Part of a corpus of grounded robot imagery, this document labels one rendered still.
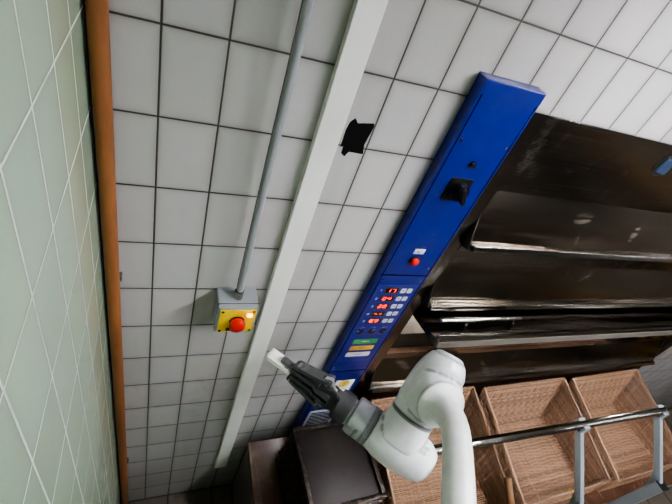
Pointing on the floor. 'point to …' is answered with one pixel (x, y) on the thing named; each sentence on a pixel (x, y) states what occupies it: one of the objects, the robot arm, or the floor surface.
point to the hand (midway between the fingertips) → (280, 361)
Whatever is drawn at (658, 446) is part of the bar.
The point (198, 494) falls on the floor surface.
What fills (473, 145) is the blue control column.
